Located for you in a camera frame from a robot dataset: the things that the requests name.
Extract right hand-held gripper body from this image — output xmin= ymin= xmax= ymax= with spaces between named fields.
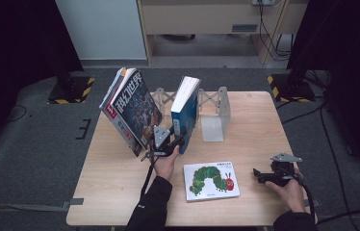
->
xmin=270 ymin=153 xmax=302 ymax=188

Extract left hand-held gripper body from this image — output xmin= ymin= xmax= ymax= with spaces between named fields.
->
xmin=141 ymin=125 xmax=179 ymax=162

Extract blue book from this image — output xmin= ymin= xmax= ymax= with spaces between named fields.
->
xmin=170 ymin=75 xmax=202 ymax=155

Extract expandable grey metal book rack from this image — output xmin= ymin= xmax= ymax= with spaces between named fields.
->
xmin=150 ymin=86 xmax=232 ymax=142

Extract dark cover magazine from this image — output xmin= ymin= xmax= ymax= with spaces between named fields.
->
xmin=110 ymin=70 xmax=164 ymax=152

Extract white caterpillar picture book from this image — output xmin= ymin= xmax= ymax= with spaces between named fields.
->
xmin=183 ymin=161 xmax=242 ymax=202

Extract magazine with orange corner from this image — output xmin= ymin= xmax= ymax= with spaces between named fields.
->
xmin=99 ymin=66 xmax=128 ymax=109

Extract person's right hand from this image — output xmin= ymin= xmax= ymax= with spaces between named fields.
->
xmin=264 ymin=169 xmax=307 ymax=214

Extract person's left hand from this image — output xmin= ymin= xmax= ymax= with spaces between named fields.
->
xmin=149 ymin=145 xmax=181 ymax=181

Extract stand base with yellow stripes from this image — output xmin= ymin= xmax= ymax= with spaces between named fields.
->
xmin=267 ymin=73 xmax=317 ymax=104
xmin=46 ymin=75 xmax=95 ymax=105

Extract beige wooden desk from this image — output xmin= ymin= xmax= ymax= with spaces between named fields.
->
xmin=136 ymin=0 xmax=309 ymax=66

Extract white panel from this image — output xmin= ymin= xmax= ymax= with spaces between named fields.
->
xmin=55 ymin=0 xmax=147 ymax=61

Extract black curtain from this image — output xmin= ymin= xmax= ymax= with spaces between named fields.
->
xmin=286 ymin=0 xmax=360 ymax=176
xmin=0 ymin=0 xmax=85 ymax=162

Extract right hand-held gripper cable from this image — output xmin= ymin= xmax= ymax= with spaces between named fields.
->
xmin=292 ymin=177 xmax=317 ymax=223

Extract hand-held gripper cable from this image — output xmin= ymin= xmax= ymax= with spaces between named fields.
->
xmin=292 ymin=177 xmax=317 ymax=223
xmin=140 ymin=155 xmax=157 ymax=198

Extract left hand-held gripper cable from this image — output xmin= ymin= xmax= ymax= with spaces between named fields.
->
xmin=140 ymin=155 xmax=157 ymax=198

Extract black hanging cables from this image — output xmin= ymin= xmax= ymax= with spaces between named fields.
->
xmin=257 ymin=3 xmax=294 ymax=63

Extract black floor cable loop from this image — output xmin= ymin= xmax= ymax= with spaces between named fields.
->
xmin=3 ymin=104 xmax=28 ymax=124

